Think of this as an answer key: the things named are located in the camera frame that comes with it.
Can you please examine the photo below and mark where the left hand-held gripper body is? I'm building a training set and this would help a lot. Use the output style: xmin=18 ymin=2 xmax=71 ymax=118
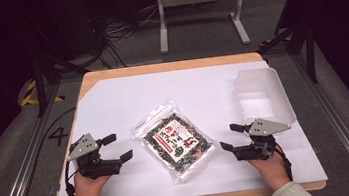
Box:
xmin=63 ymin=129 xmax=125 ymax=183

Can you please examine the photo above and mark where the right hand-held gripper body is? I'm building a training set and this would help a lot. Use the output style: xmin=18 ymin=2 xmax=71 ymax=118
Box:
xmin=228 ymin=114 xmax=296 ymax=165

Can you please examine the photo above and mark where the clear plastic container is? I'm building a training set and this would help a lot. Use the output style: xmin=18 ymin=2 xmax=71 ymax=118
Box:
xmin=231 ymin=63 xmax=299 ymax=132

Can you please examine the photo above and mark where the clear dried seaweed packet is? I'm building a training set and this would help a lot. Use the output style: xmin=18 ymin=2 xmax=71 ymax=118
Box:
xmin=125 ymin=94 xmax=221 ymax=189

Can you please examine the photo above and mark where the person's left hand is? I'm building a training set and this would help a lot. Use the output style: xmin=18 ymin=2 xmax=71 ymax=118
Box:
xmin=70 ymin=167 xmax=115 ymax=196

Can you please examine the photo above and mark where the person's right hand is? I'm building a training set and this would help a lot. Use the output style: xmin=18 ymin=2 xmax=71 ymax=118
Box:
xmin=247 ymin=150 xmax=293 ymax=195

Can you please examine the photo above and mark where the white paper sheet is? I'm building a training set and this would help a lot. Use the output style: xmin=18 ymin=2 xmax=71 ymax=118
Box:
xmin=39 ymin=53 xmax=329 ymax=196

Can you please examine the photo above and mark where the black metal stand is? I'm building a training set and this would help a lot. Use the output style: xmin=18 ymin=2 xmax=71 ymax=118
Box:
xmin=29 ymin=47 xmax=95 ymax=119
xmin=255 ymin=19 xmax=322 ymax=91

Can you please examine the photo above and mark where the yellow black hazard tape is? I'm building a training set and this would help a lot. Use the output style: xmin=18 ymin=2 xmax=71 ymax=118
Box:
xmin=16 ymin=76 xmax=65 ymax=108

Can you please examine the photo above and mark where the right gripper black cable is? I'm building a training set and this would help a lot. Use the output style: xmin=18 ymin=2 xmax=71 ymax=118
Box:
xmin=273 ymin=141 xmax=295 ymax=184

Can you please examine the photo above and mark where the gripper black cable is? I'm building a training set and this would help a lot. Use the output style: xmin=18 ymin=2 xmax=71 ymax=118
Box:
xmin=59 ymin=135 xmax=94 ymax=196
xmin=273 ymin=141 xmax=295 ymax=184

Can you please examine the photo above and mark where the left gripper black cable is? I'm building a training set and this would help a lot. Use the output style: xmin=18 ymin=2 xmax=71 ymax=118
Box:
xmin=59 ymin=135 xmax=94 ymax=196

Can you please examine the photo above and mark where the thin black floor cable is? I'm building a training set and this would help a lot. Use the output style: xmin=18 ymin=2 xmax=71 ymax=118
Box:
xmin=24 ymin=106 xmax=85 ymax=179

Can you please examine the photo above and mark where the aluminium floor rail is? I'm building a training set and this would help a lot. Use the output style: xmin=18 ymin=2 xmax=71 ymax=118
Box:
xmin=0 ymin=81 xmax=76 ymax=196
xmin=290 ymin=45 xmax=349 ymax=196

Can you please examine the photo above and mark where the bundle of floor cables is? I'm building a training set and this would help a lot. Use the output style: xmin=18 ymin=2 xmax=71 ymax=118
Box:
xmin=81 ymin=0 xmax=166 ymax=72

